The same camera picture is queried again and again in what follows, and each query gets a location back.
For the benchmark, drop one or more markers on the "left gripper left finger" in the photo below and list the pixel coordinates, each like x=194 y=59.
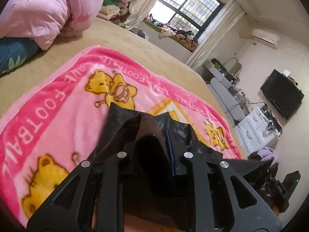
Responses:
x=90 y=198

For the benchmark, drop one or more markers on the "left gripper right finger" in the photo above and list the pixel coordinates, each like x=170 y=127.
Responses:
x=209 y=193

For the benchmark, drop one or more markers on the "black leather jacket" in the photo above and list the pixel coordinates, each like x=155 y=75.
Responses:
x=146 y=182

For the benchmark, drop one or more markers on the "clothes pile on windowsill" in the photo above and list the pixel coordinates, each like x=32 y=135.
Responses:
x=186 y=38

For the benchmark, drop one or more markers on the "stack of folded clothes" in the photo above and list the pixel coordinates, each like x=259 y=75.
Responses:
x=115 y=11

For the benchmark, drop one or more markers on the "lilac garment on chair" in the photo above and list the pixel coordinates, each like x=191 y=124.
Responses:
x=268 y=154

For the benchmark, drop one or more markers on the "white drawer chest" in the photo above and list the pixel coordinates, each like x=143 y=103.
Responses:
x=256 y=131

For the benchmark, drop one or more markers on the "pink cartoon bear blanket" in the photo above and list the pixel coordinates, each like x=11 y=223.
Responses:
x=56 y=125

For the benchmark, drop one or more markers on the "grey low cabinet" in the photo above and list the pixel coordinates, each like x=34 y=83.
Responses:
x=220 y=86

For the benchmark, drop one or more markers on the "white air conditioner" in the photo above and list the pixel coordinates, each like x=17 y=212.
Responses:
x=265 y=37

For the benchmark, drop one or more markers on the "dark floral pillow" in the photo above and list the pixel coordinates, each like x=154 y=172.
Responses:
x=15 y=52

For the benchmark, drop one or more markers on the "tan bed cover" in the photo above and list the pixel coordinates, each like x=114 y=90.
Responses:
x=105 y=34

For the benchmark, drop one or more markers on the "right cream curtain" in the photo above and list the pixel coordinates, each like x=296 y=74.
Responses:
x=219 y=27

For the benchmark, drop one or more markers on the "cream curtain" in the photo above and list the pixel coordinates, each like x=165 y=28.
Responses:
x=219 y=27
x=140 y=9

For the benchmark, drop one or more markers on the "pink quilt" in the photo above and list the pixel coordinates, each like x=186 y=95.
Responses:
x=43 y=20

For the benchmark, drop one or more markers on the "left cream curtain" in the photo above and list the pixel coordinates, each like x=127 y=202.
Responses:
x=140 y=9

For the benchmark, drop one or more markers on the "black wall television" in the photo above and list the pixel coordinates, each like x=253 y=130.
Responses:
x=282 y=93

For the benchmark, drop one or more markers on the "window with dark frame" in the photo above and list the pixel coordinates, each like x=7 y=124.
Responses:
x=192 y=16

